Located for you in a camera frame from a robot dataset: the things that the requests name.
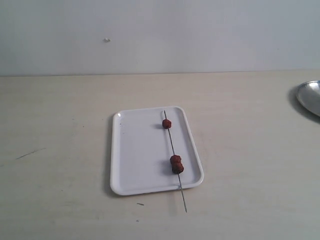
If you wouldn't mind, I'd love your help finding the thin metal skewer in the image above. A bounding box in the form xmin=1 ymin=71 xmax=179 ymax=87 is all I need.
xmin=163 ymin=110 xmax=188 ymax=213

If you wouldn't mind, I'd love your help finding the round silver metal plate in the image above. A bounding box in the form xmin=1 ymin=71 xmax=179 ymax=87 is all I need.
xmin=296 ymin=80 xmax=320 ymax=117

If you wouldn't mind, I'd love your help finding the white rectangular plastic tray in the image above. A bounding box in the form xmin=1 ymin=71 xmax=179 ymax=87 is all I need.
xmin=109 ymin=106 xmax=204 ymax=196

